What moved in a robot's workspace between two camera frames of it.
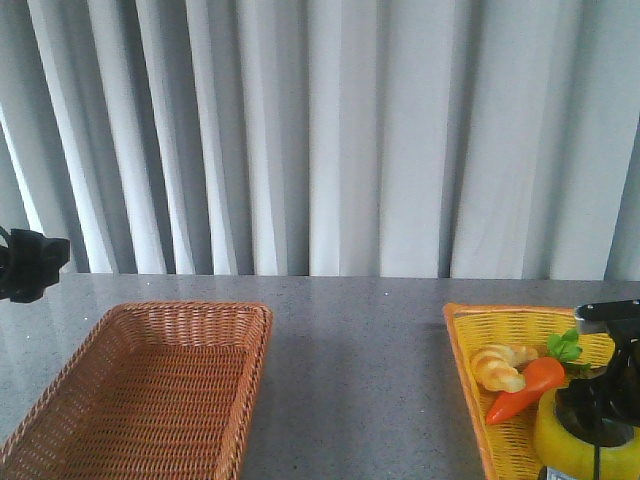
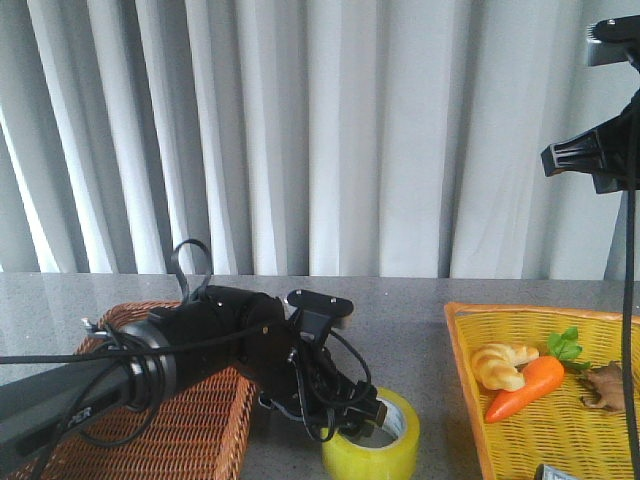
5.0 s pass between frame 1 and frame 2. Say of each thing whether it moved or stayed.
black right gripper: moved
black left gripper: moved
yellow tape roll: moved
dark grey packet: stayed
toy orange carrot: stayed
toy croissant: stayed
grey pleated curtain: stayed
